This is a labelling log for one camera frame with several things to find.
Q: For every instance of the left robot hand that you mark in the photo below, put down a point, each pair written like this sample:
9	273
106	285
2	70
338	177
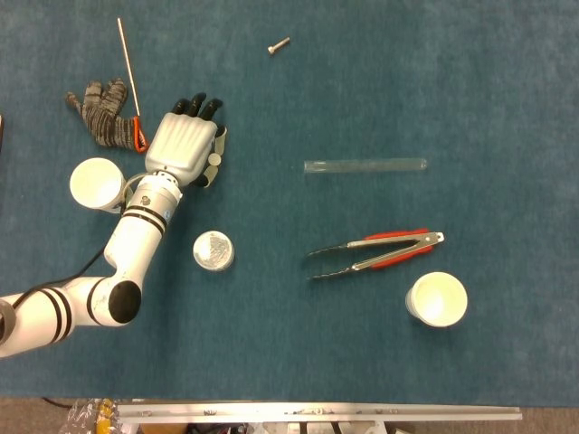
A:
181	144

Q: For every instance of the small white cap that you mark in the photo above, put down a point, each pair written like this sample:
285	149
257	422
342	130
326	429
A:
215	159

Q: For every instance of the clear glass test tube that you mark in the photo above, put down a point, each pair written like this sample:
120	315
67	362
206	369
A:
366	165

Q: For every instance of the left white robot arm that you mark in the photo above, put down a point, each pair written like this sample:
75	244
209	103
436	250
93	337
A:
135	239

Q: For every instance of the grey knit work glove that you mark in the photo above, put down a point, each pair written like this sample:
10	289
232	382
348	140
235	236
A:
106	122

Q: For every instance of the paper cup blue flower print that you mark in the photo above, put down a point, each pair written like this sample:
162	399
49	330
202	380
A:
95	181

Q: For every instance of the clear round paper clip box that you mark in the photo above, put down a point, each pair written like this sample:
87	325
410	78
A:
213	251

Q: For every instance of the silver bolt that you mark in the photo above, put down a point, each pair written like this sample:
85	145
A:
278	46

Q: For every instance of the blue table cloth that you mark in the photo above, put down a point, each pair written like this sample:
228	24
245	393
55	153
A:
289	352

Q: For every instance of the clear plastic bag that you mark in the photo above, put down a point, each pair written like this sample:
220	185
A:
88	416

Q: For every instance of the paper cup dark print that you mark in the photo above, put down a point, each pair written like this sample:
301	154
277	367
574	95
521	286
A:
439	298

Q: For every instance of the aluminium profile rail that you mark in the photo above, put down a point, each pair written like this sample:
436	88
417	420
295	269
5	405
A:
316	411

